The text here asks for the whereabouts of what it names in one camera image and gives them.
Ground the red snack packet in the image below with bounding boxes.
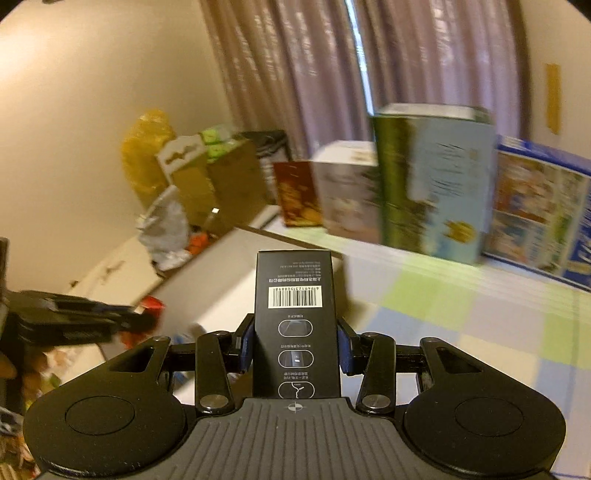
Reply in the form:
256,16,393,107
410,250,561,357
119,296,165,349

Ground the black product box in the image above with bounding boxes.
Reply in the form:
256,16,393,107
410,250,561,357
252,250,341,400

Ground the brown cardboard storage box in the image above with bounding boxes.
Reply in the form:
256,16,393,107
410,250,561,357
59,224,346,393

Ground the white crumpled plastic bag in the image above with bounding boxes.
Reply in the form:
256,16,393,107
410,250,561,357
137,185,190,272

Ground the yellow plastic bag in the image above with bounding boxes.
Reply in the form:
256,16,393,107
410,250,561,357
121,109,176,210

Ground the brown cardboard carton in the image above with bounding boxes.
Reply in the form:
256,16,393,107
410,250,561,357
171,140,269,228

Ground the red gift box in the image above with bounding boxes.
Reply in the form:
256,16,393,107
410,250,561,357
273,161,322,227

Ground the checkered bed sheet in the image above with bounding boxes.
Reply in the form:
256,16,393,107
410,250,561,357
257,216,591,476

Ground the white cutout cardboard box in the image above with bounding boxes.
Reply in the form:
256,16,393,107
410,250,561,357
156,134,207,184

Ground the white gift box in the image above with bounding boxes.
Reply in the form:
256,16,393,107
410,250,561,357
311,140,381,244

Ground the green blue milk carton box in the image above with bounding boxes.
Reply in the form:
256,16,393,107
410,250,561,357
372,103,497,265

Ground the green tissue pack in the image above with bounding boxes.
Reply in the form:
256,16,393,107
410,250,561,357
199,124,239,163

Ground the purple curtain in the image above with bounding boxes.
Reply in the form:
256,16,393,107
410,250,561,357
201,1,530,158

